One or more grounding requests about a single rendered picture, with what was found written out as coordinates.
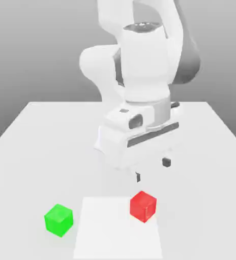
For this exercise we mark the small green cube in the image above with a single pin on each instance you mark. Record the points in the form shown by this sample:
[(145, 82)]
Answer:
[(58, 220)]

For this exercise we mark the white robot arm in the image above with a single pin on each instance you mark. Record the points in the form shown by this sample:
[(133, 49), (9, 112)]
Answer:
[(144, 67)]

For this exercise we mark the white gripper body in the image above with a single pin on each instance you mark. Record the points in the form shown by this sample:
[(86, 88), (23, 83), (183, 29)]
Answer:
[(118, 148)]

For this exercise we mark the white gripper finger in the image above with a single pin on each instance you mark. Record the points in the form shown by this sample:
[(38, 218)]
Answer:
[(138, 177), (166, 162)]

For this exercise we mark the small red cube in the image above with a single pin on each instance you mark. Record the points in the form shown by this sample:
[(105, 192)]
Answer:
[(143, 206)]

